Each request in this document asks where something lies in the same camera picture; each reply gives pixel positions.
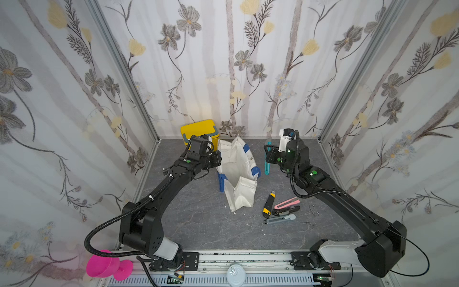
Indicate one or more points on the yellow plastic box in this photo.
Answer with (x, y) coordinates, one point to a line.
(205, 127)

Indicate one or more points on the yellow black utility knife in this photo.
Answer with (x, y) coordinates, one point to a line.
(268, 207)

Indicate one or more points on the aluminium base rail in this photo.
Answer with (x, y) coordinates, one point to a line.
(267, 268)

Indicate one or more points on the teal art knife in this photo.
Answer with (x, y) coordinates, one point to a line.
(267, 165)

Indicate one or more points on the magenta plastic funnel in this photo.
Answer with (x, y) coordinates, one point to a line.
(104, 267)

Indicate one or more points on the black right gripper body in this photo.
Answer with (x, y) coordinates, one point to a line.
(271, 154)

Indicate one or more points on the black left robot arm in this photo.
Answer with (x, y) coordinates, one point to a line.
(143, 229)

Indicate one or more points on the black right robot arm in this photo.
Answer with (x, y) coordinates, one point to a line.
(382, 243)

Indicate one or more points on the white Doraemon tote bag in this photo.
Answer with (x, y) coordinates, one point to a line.
(238, 173)

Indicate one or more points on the grey blue utility knife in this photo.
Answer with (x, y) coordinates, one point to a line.
(278, 219)

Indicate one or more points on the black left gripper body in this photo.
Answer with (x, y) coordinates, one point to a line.
(210, 161)

